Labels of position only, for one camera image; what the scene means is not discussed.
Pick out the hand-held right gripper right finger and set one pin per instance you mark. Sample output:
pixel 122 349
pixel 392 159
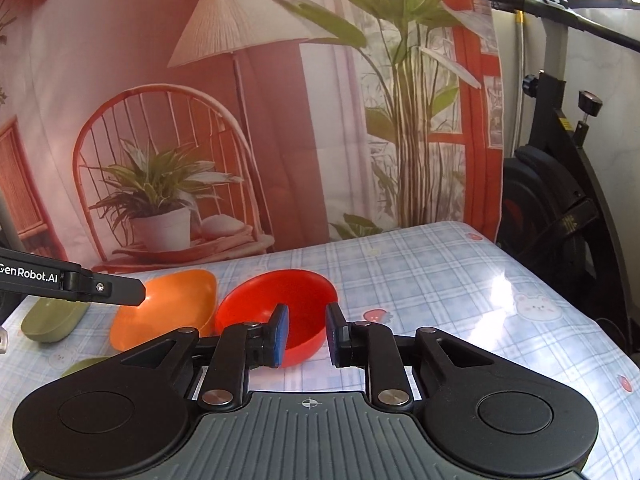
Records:
pixel 334 335

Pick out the printed backdrop cloth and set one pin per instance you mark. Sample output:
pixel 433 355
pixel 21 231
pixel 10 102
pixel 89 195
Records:
pixel 300 135

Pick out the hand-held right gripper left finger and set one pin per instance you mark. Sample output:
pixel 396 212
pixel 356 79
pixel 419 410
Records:
pixel 280 335

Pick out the checked tablecloth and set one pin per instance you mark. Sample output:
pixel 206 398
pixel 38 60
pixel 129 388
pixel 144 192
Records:
pixel 450 280

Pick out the white wall pipe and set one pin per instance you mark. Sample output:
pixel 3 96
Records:
pixel 521 85

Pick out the orange bowl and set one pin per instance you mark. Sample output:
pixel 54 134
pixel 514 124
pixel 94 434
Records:
pixel 170 310

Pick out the green bowl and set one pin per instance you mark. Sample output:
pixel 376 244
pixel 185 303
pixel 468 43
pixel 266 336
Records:
pixel 50 322

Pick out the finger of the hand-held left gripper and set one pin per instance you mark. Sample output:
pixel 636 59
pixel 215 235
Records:
pixel 107 289

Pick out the black exercise bike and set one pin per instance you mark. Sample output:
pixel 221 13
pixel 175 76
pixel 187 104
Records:
pixel 550 185

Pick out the red bowl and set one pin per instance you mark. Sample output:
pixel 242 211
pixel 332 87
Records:
pixel 300 295

